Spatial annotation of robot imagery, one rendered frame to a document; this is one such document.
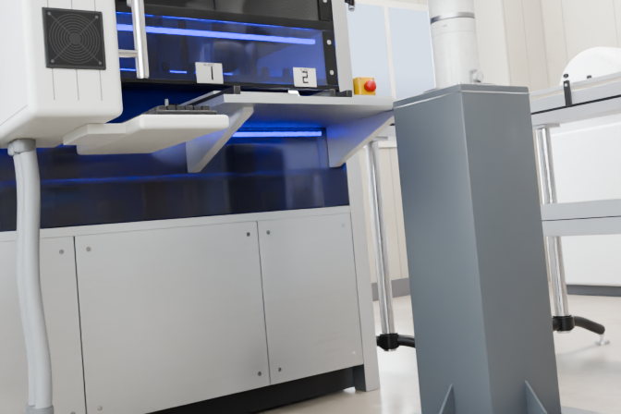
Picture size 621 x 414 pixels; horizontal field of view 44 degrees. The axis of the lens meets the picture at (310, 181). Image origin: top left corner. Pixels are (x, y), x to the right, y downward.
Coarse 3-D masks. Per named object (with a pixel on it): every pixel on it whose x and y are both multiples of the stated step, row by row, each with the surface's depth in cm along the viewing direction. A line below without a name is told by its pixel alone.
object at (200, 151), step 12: (240, 108) 192; (252, 108) 192; (240, 120) 195; (216, 132) 203; (228, 132) 200; (192, 144) 215; (204, 144) 209; (216, 144) 204; (192, 156) 215; (204, 156) 209; (192, 168) 215
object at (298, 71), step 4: (296, 68) 243; (300, 68) 244; (304, 68) 244; (308, 68) 245; (312, 68) 246; (296, 72) 243; (300, 72) 244; (308, 72) 245; (312, 72) 246; (296, 76) 242; (300, 76) 243; (304, 76) 244; (308, 76) 245; (312, 76) 246; (296, 80) 242; (300, 80) 243; (304, 80) 244; (308, 80) 245; (312, 80) 246; (296, 84) 242; (300, 84) 243; (304, 84) 244; (308, 84) 245; (312, 84) 246; (316, 84) 247
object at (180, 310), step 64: (0, 256) 187; (64, 256) 196; (128, 256) 206; (192, 256) 217; (256, 256) 228; (320, 256) 241; (0, 320) 186; (64, 320) 195; (128, 320) 204; (192, 320) 215; (256, 320) 226; (320, 320) 239; (0, 384) 185; (64, 384) 193; (128, 384) 203; (192, 384) 213; (256, 384) 224
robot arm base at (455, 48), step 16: (432, 32) 199; (448, 32) 195; (464, 32) 195; (432, 48) 199; (448, 48) 195; (464, 48) 194; (448, 64) 195; (464, 64) 194; (480, 64) 198; (448, 80) 195; (464, 80) 194; (480, 80) 193
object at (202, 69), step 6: (198, 66) 223; (204, 66) 224; (210, 66) 225; (216, 66) 226; (198, 72) 223; (204, 72) 224; (210, 72) 225; (216, 72) 226; (222, 72) 227; (198, 78) 223; (204, 78) 224; (210, 78) 225; (216, 78) 226; (222, 78) 227
